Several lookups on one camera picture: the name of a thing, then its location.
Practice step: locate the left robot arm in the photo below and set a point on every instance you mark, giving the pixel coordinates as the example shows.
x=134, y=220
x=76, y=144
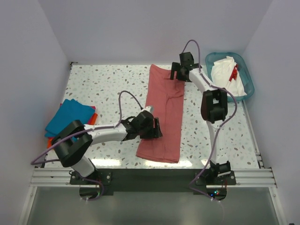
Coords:
x=71, y=144

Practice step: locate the salmon pink t shirt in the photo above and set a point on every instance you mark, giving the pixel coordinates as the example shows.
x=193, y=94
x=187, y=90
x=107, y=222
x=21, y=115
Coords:
x=167, y=97

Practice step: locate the folded orange t shirt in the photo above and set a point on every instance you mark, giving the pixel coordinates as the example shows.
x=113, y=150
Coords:
x=91, y=121

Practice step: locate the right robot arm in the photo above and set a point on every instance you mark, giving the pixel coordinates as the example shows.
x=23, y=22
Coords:
x=214, y=110

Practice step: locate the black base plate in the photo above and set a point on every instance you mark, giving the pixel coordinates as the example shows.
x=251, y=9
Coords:
x=109, y=181

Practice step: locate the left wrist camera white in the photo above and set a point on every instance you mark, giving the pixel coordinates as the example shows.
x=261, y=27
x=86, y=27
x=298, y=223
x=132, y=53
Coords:
x=149, y=108

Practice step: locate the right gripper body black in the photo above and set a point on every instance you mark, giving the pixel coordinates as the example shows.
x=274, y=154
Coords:
x=177, y=66

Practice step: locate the white t shirt in bin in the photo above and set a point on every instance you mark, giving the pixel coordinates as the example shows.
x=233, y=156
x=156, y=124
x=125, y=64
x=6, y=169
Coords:
x=225, y=74

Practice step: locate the folded teal t shirt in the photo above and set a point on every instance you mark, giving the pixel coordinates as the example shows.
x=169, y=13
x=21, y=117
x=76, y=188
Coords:
x=69, y=111

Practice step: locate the teal plastic bin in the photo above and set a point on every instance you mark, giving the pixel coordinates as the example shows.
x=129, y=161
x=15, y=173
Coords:
x=242, y=68

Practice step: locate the aluminium rail frame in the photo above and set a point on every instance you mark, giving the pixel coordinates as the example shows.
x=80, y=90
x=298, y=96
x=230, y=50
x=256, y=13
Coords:
x=246, y=163

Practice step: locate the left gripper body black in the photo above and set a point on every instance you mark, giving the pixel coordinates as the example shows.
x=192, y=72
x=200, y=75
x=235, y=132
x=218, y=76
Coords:
x=149, y=131

